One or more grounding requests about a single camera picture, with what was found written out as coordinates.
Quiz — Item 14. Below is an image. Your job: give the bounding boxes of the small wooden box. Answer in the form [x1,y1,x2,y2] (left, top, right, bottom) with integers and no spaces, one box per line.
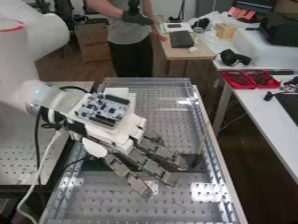
[214,22,239,40]

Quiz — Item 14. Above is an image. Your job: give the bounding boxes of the black headphones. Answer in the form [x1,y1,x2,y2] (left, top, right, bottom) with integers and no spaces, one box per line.
[219,48,252,67]

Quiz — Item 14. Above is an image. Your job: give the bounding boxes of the cardboard box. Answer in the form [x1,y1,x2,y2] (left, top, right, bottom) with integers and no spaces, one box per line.
[73,22,111,46]
[77,42,113,64]

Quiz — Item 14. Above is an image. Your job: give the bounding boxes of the white desk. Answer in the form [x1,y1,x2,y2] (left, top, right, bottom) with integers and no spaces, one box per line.
[194,10,298,72]
[211,73,298,186]

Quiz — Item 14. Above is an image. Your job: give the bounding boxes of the white cable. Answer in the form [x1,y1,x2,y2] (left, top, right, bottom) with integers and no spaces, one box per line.
[16,129,66,224]

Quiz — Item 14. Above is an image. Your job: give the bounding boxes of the clear box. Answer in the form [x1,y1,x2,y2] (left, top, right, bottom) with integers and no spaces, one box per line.
[38,77,248,224]

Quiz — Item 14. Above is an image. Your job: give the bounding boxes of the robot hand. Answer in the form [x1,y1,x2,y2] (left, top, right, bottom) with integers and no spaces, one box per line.
[66,93,190,200]

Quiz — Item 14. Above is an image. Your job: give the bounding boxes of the small white box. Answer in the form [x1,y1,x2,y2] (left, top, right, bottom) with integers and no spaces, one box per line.
[102,86,130,99]

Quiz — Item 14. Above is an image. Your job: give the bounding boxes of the wooden desk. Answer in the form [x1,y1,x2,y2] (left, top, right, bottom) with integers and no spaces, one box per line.
[151,21,219,80]

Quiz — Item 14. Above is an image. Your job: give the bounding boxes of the person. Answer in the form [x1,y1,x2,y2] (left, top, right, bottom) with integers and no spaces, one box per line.
[85,0,169,80]

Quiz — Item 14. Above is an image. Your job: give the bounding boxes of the black keyboard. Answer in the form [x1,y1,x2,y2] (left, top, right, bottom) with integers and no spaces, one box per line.
[272,92,298,127]

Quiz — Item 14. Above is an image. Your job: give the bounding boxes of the red tray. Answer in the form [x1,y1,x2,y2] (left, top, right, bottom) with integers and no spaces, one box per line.
[220,70,258,90]
[244,69,282,90]

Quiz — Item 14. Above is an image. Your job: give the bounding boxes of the large black case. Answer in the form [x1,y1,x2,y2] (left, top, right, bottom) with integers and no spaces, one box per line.
[259,12,298,47]

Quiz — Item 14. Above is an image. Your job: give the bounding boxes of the black plate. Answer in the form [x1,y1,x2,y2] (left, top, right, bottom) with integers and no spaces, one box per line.
[79,153,210,174]

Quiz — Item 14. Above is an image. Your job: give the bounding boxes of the black cable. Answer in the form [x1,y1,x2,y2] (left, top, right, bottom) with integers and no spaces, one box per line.
[33,109,46,188]

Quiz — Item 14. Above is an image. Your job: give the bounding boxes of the small black object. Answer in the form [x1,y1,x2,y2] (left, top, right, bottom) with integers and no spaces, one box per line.
[262,90,275,102]

